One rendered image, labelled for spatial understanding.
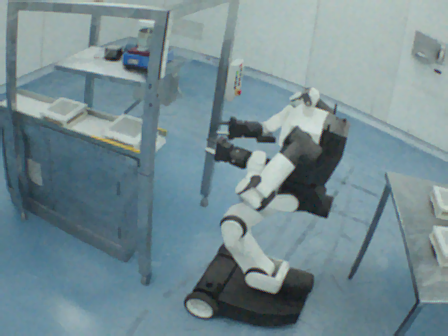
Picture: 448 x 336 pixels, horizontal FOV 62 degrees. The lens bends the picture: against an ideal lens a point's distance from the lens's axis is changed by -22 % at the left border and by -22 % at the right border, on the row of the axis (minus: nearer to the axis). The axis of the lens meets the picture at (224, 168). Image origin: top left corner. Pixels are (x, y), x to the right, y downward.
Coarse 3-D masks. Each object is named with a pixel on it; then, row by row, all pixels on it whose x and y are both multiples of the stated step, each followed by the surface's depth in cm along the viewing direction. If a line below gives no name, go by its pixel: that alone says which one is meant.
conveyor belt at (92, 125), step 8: (16, 96) 277; (24, 96) 277; (24, 104) 266; (32, 104) 267; (40, 104) 268; (48, 104) 270; (32, 112) 257; (80, 120) 255; (88, 120) 256; (96, 120) 257; (104, 120) 258; (72, 128) 246; (80, 128) 247; (88, 128) 248; (96, 128) 249; (96, 136) 242; (160, 136) 249; (160, 144) 246
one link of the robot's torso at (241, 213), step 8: (280, 200) 216; (288, 200) 215; (296, 200) 215; (232, 208) 241; (240, 208) 232; (248, 208) 229; (272, 208) 220; (280, 208) 218; (288, 208) 217; (296, 208) 216; (224, 216) 237; (232, 216) 234; (240, 216) 233; (248, 216) 232; (256, 216) 230; (264, 216) 228; (240, 224) 233; (248, 224) 234
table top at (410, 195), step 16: (400, 176) 249; (400, 192) 233; (416, 192) 235; (400, 208) 219; (416, 208) 220; (432, 208) 223; (400, 224) 209; (416, 224) 207; (432, 224) 209; (416, 240) 195; (416, 256) 184; (432, 256) 185; (416, 272) 174; (432, 272) 175; (416, 288) 166; (432, 288) 165; (432, 304) 159
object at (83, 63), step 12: (96, 48) 241; (72, 60) 220; (84, 60) 221; (96, 60) 222; (108, 60) 223; (120, 60) 224; (72, 72) 211; (84, 72) 209; (96, 72) 206; (108, 72) 207; (120, 72) 208; (132, 72) 209; (144, 72) 210; (132, 84) 202; (144, 84) 200
